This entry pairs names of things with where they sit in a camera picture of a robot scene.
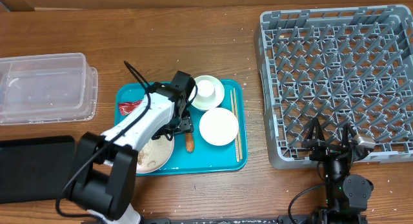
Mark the wooden chopstick right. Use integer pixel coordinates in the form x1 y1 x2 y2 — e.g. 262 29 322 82
233 88 243 160

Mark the black waste tray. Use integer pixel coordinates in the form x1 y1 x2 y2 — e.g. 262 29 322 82
1 136 76 204

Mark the white saucer bowl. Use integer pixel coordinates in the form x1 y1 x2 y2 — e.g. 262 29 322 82
190 76 225 111

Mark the teal plastic tray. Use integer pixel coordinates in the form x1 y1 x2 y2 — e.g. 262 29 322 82
114 79 248 177

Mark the wooden chopstick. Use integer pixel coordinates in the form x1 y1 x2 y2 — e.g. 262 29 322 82
230 90 239 163
233 88 243 160

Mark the wooden chopstick left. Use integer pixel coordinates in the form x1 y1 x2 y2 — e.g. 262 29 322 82
230 90 239 163

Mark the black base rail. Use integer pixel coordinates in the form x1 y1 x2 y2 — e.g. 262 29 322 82
141 215 294 224

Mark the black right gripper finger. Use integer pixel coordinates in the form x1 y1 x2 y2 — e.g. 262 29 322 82
341 123 356 145
304 117 325 141

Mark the small white plate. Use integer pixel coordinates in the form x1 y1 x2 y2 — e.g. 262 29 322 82
199 107 235 147

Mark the red snack wrapper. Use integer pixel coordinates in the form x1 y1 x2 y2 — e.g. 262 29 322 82
117 100 142 116

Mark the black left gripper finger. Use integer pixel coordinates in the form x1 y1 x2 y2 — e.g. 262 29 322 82
176 116 194 134
151 127 174 141

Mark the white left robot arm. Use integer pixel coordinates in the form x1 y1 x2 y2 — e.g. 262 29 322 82
55 71 196 223

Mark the grey dishwasher rack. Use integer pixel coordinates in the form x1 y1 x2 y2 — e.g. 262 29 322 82
255 5 412 169

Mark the clear plastic storage bin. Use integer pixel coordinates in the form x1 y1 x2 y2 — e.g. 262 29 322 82
1 53 98 125

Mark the large white plate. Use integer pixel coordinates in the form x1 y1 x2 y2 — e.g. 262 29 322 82
136 136 174 174

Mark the white cup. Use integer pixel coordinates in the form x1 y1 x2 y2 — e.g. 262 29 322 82
197 79 215 101

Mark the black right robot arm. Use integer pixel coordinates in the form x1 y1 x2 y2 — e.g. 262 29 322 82
302 117 376 223

